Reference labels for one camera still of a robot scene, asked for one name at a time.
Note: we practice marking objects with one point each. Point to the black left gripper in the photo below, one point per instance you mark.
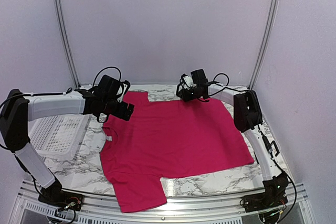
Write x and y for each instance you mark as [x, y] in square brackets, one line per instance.
[120, 114]

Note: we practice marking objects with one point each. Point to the white plastic basket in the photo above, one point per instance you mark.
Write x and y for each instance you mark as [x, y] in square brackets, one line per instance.
[58, 137]

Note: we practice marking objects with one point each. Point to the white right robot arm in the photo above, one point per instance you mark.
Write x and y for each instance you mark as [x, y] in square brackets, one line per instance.
[248, 120]

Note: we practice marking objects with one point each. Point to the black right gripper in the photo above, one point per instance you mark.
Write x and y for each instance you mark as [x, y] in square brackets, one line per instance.
[185, 96]

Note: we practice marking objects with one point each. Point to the magenta t-shirt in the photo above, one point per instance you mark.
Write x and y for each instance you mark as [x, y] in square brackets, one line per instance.
[167, 139]

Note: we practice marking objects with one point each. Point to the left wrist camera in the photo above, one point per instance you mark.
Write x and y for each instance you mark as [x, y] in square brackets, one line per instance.
[111, 87]

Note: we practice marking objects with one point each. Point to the black brooch box near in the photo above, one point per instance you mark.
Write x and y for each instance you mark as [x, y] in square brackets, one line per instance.
[272, 148]

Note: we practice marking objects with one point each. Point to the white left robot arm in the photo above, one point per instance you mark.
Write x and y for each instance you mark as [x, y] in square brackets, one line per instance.
[18, 114]

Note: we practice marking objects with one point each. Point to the aluminium left corner post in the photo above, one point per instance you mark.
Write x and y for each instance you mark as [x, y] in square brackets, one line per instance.
[65, 43]

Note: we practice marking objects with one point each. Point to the aluminium right corner post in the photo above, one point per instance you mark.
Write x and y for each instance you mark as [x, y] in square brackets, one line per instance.
[264, 42]

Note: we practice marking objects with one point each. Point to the aluminium corner post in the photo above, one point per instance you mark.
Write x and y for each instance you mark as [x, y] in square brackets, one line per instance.
[264, 42]
[65, 43]

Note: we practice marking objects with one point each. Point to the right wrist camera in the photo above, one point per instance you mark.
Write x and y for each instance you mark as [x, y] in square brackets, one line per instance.
[196, 78]

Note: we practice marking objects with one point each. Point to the aluminium front frame rail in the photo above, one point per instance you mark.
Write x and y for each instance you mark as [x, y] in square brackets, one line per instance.
[97, 208]

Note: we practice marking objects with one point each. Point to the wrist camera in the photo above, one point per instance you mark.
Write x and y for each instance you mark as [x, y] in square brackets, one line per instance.
[111, 87]
[196, 78]

